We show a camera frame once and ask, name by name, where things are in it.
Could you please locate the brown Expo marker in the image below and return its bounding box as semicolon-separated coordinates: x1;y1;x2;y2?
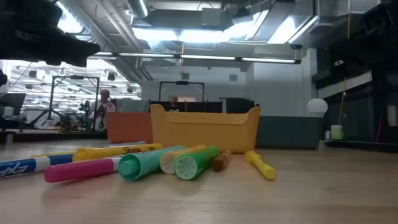
213;149;232;172

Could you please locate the black cabinet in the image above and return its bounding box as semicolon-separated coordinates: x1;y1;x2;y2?
225;98;256;114

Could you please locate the fat green highlighter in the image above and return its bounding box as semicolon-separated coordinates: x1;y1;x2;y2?
174;145;220;181

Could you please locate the black monitor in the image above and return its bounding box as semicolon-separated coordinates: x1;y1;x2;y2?
0;92;27;116

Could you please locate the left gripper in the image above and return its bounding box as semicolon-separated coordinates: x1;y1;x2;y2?
0;0;101;67

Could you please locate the red pole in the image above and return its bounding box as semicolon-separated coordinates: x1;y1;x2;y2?
376;113;383;142

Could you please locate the fat teal highlighter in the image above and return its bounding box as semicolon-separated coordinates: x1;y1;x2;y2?
118;145;187;182

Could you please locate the yellow plastic bin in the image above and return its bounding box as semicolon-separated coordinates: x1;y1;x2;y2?
149;103;261;154

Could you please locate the light green cup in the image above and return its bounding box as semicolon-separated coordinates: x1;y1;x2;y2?
330;124;344;141

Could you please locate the white bulb silver base lamp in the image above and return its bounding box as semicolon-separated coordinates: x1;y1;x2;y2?
307;98;329;118

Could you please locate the pink Expo marker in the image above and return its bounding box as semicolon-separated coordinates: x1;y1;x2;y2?
44;156;123;184

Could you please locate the black LED light bar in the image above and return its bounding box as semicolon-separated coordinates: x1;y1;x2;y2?
93;51;302;65

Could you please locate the fat yellow Sharpie highlighter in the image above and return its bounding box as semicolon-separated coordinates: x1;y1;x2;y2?
72;142;163;162
159;144;206;175

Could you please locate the teal plastic bin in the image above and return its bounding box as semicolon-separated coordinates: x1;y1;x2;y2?
255;116;324;149

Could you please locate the black rig frame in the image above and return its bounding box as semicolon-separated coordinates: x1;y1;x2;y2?
49;75;100;130
159;80;205;102

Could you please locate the orange plastic bin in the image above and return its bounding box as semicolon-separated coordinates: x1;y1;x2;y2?
106;111;154;144

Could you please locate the black partition panel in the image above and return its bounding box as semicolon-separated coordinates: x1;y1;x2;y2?
149;100;223;113

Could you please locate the thin yellow highlighter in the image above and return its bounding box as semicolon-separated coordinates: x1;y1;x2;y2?
244;150;277;180

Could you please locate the person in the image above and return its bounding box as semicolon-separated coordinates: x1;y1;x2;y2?
88;89;118;130
169;95;180;112

